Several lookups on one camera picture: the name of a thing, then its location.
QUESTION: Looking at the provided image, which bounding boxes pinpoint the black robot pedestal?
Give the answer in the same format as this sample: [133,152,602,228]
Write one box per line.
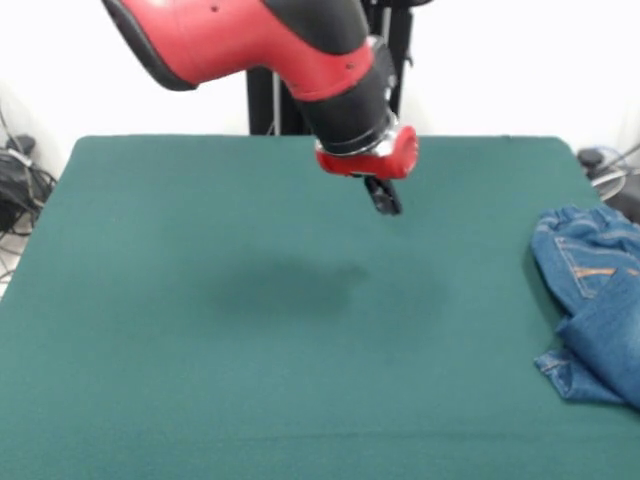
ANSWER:
[244,0,416,137]

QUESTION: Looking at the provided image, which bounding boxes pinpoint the dark green table cloth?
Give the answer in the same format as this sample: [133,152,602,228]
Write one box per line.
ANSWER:
[0,134,640,480]

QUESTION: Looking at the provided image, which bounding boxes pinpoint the black cable tangle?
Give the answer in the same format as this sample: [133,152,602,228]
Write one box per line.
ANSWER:
[0,149,57,239]

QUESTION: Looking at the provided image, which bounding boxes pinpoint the blue denim jeans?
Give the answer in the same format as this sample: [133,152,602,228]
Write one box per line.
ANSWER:
[529,203,640,407]

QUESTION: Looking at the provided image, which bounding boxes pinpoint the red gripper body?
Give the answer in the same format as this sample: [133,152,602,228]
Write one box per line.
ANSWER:
[314,124,419,181]

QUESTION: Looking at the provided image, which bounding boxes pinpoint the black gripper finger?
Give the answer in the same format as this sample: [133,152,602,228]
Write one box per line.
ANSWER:
[375,177,405,217]
[363,176,387,214]

